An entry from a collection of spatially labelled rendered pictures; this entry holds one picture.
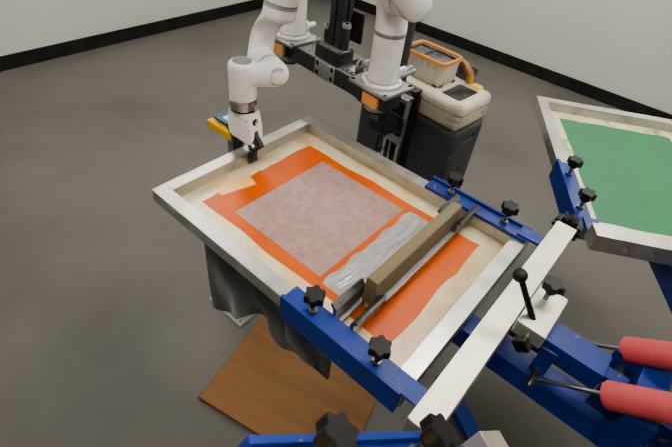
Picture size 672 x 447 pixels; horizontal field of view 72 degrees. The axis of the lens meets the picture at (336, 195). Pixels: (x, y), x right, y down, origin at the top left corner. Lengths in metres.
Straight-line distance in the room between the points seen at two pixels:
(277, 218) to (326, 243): 0.15
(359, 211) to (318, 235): 0.15
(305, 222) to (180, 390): 1.05
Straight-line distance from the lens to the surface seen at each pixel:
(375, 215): 1.25
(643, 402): 0.96
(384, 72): 1.45
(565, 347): 1.03
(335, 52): 1.58
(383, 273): 0.97
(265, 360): 2.04
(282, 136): 1.46
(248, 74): 1.23
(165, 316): 2.24
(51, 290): 2.48
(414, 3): 1.31
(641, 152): 1.98
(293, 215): 1.22
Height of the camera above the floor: 1.78
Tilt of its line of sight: 40 degrees down
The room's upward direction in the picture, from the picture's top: 7 degrees clockwise
